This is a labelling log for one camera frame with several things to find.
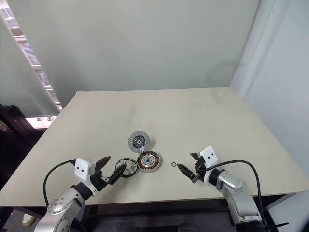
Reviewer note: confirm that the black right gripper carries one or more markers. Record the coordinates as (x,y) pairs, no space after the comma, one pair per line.
(198,169)

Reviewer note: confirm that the dark wooden cabinet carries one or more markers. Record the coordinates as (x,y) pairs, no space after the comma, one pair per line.
(12,120)

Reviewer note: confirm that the black table frame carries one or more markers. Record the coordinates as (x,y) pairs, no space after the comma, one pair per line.
(157,212)

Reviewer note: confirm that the small silver round tin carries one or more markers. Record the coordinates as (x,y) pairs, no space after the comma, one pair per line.
(130,167)

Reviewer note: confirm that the black zip tie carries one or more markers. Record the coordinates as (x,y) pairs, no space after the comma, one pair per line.
(280,225)

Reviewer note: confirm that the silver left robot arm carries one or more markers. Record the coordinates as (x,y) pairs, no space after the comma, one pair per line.
(60,205)

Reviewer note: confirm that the white window ledge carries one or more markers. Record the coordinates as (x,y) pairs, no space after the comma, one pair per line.
(41,124)

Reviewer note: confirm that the grey motor end cap disc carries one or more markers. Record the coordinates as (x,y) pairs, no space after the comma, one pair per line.
(135,141)

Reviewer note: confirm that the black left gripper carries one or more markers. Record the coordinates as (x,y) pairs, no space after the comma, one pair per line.
(99,181)

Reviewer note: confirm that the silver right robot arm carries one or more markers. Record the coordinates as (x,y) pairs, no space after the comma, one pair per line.
(231,186)

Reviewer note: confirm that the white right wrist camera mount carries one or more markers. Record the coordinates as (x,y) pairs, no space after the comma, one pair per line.
(209,155)

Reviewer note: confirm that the beige rounded object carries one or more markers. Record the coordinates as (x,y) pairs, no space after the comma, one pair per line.
(28,220)

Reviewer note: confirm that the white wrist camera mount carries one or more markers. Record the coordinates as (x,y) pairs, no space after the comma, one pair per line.
(82,168)
(209,155)

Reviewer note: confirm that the metal glass clamp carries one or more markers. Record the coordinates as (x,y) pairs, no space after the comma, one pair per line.
(50,118)
(40,118)

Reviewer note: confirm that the motor stator with copper windings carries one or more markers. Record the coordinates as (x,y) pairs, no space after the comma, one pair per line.
(149,161)

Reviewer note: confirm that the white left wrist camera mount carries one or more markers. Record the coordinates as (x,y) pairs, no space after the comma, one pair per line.
(82,168)

